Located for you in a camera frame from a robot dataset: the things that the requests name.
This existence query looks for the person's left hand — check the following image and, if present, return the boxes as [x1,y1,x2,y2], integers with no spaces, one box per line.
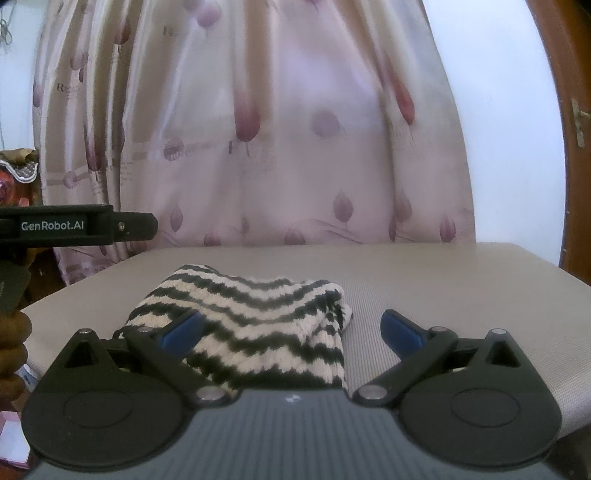
[0,311,32,401]

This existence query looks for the brass door hinge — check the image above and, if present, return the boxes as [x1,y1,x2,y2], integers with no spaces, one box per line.
[571,98,590,149]

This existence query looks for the pink leaf print curtain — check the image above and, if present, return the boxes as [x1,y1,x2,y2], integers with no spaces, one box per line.
[32,1,475,284]

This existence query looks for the cluttered shelf items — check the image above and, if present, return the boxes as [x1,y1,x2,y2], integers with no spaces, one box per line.
[0,148,42,207]

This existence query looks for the black white striped knit cardigan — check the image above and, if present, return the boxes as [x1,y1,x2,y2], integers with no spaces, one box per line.
[113,264,353,395]

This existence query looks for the brown wooden door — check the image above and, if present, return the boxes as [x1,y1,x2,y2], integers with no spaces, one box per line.
[528,1,590,284]

